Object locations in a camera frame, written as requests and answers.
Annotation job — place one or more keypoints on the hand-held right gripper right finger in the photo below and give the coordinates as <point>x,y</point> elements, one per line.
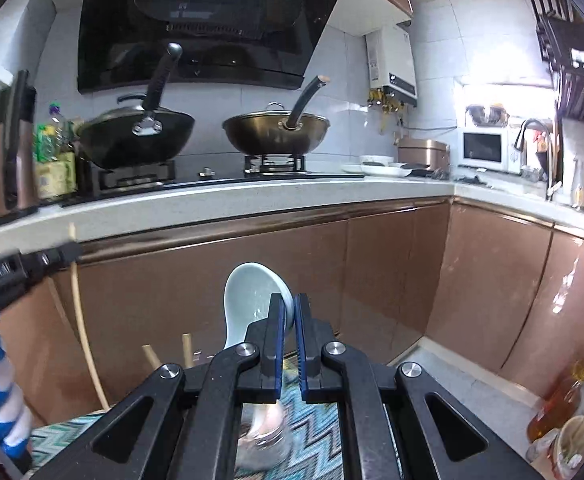
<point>301,360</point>

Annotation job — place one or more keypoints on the copper rice cooker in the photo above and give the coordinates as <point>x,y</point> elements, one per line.
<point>424,155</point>

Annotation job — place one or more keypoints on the zigzag patterned cloth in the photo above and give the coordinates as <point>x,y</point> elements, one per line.
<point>317,440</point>

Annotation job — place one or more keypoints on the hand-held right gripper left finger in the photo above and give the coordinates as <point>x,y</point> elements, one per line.
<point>278,360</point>

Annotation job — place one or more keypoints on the white dish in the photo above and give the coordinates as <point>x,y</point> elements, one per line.
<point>377,169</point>

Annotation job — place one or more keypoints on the white microwave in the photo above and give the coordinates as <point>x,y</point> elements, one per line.
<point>482,150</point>

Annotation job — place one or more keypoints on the black range hood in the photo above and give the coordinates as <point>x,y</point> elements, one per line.
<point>211,25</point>

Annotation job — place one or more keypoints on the white water heater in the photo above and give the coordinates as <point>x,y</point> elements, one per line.
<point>394,65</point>

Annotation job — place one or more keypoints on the black wall dish rack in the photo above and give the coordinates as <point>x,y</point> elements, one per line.
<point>582,85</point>

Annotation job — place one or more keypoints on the amber oil bottle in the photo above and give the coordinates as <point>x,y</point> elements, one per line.
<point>562,405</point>

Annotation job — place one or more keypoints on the brass wok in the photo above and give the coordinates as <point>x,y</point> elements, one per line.
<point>272,135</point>

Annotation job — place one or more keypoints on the metal bowl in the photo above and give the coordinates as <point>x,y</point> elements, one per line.
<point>487,116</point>

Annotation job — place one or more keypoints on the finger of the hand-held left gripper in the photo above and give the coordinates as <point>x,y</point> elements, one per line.
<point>61,256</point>

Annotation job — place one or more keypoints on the metal faucet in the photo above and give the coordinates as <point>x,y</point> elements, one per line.
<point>532,125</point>

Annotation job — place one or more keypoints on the green labelled bottle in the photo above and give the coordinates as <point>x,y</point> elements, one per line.
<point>54,160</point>

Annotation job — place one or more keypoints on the plastic jar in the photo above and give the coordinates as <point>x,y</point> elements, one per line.
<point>574,445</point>

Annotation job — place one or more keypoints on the black gas stove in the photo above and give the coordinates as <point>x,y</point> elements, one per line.
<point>221,172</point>

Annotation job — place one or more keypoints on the black wok with lid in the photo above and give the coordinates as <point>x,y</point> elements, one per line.
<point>136,140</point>

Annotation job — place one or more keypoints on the copper thermos kettle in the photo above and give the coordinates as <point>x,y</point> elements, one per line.
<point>6,170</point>

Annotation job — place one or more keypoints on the light blue spoon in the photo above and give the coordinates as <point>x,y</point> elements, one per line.
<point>247,300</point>

